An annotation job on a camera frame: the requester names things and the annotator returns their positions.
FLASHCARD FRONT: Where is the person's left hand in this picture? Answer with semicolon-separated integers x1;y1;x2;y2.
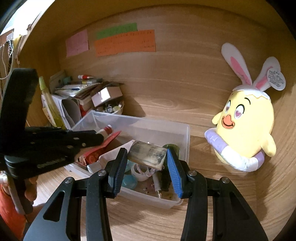
24;176;38;202

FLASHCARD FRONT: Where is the white tape roll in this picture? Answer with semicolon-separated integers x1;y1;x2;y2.
131;163;155;182

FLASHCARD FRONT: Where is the teal tape roll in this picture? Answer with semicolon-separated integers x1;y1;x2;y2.
122;160;138;189

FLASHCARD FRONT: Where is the pink paper note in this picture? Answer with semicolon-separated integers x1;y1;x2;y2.
66;29;89;57

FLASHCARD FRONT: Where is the yellow green spray bottle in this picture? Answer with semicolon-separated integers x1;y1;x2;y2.
39;76;65;129

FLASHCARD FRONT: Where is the white cable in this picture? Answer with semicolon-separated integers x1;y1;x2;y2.
0;39;14;79

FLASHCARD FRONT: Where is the glass bowl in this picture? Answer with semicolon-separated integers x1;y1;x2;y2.
95;102;124;115

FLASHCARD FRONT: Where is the orange paper note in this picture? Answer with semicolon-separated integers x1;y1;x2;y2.
94;29;156;57

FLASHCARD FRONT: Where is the dark green spray bottle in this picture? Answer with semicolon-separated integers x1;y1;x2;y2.
159;144;180;193

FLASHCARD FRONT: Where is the clear plastic storage box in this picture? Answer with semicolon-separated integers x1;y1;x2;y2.
65;110;190;209

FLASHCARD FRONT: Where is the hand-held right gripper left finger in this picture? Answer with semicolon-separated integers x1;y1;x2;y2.
23;147;128;241

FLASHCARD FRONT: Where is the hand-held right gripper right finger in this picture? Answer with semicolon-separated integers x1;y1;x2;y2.
166;148;269;241

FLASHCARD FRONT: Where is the white folded paper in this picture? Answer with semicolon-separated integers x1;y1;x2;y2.
42;94;81;129

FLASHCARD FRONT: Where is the stack of papers and books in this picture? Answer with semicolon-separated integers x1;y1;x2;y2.
54;77;123;112

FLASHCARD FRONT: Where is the green paper note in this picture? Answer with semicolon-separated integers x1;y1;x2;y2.
96;22;138;39

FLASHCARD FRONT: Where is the small horn-coloured block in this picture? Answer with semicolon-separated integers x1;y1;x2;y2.
128;141;167;171

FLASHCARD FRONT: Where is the white tube red cap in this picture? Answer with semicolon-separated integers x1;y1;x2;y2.
95;125;113;138

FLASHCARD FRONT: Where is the small pink cardboard box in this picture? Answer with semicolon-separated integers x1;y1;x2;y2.
91;87;123;107

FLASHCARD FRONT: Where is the yellow chick plush toy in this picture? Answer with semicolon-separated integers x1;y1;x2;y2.
205;42;287;172

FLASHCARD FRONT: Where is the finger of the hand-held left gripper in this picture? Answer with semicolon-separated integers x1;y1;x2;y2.
24;126;104;151
0;68;39;131

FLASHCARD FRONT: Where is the red foil packet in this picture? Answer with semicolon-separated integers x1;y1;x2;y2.
79;131;122;166

